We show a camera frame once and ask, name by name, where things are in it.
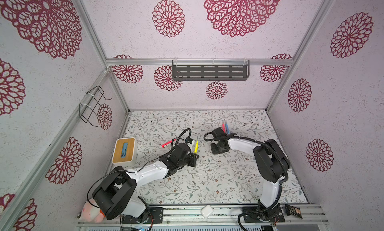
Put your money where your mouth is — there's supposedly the yellow highlighter pen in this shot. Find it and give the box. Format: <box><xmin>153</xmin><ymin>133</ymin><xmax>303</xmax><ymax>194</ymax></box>
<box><xmin>194</xmin><ymin>140</ymin><xmax>199</xmax><ymax>154</ymax></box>

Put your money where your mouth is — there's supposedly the pink highlighter pen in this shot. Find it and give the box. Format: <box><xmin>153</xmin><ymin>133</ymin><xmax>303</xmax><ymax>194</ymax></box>
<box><xmin>161</xmin><ymin>139</ymin><xmax>176</xmax><ymax>148</ymax></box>

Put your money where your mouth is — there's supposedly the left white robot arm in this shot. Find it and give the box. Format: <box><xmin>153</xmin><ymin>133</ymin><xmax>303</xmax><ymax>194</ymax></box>
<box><xmin>92</xmin><ymin>143</ymin><xmax>199</xmax><ymax>223</ymax></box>

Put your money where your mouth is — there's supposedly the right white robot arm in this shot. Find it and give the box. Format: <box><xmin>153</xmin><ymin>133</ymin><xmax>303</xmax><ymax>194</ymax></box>
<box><xmin>205</xmin><ymin>136</ymin><xmax>291</xmax><ymax>210</ymax></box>

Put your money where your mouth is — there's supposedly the white wooden-top tissue box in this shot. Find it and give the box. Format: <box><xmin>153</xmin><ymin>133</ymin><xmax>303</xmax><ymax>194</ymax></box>
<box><xmin>112</xmin><ymin>137</ymin><xmax>137</xmax><ymax>168</ymax></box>

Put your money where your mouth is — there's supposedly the blue tissue pack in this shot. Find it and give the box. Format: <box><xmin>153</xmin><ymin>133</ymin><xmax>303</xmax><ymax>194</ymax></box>
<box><xmin>121</xmin><ymin>142</ymin><xmax>128</xmax><ymax>159</ymax></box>

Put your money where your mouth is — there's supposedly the pink plush toy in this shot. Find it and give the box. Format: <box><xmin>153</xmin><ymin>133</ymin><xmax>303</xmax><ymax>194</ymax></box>
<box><xmin>77</xmin><ymin>199</ymin><xmax>105</xmax><ymax>223</ymax></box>

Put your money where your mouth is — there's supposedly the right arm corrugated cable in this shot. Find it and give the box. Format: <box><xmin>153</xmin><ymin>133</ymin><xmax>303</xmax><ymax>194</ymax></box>
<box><xmin>203</xmin><ymin>131</ymin><xmax>290</xmax><ymax>231</ymax></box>

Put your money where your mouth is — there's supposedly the white pad on rail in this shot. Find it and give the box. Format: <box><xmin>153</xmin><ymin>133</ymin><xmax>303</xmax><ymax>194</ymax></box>
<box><xmin>201</xmin><ymin>205</ymin><xmax>214</xmax><ymax>219</ymax></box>

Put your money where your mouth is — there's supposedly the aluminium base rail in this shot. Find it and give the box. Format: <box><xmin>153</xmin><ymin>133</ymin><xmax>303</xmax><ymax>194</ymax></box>
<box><xmin>75</xmin><ymin>204</ymin><xmax>331</xmax><ymax>231</ymax></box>

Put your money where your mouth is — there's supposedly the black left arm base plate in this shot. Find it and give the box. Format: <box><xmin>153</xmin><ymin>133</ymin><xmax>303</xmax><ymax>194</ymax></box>
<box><xmin>122</xmin><ymin>207</ymin><xmax>164</xmax><ymax>225</ymax></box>

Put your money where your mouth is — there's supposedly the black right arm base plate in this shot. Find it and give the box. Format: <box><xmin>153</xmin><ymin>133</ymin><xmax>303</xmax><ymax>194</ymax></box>
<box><xmin>242</xmin><ymin>205</ymin><xmax>285</xmax><ymax>223</ymax></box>

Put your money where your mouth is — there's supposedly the dark metal wall shelf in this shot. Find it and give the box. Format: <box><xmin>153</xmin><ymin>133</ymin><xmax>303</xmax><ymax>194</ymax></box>
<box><xmin>171</xmin><ymin>60</ymin><xmax>250</xmax><ymax>81</ymax></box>

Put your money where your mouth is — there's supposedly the small circuit board on rail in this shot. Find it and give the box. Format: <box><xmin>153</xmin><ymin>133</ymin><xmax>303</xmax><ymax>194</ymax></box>
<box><xmin>285</xmin><ymin>204</ymin><xmax>303</xmax><ymax>220</ymax></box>

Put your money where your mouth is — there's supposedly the black wire wall rack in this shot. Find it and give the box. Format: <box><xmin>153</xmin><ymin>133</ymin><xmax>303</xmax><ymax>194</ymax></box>
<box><xmin>78</xmin><ymin>86</ymin><xmax>112</xmax><ymax>127</ymax></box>

